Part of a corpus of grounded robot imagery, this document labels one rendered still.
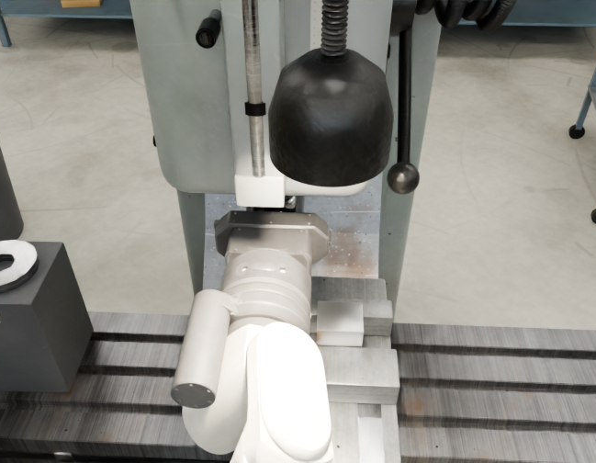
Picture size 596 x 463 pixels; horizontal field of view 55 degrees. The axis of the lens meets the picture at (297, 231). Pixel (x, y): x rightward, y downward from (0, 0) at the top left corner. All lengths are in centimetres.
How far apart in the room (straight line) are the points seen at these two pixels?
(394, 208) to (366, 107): 81
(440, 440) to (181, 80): 58
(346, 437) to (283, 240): 28
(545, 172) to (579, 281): 79
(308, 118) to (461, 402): 64
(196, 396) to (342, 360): 33
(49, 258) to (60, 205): 208
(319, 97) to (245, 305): 24
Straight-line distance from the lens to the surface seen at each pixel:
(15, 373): 91
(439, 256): 249
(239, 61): 42
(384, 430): 75
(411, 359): 91
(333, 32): 31
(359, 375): 74
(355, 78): 31
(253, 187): 47
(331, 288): 89
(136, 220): 271
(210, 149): 50
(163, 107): 49
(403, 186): 52
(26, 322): 81
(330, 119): 30
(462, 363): 92
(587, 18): 463
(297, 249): 57
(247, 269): 52
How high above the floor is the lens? 163
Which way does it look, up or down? 40 degrees down
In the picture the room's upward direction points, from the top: straight up
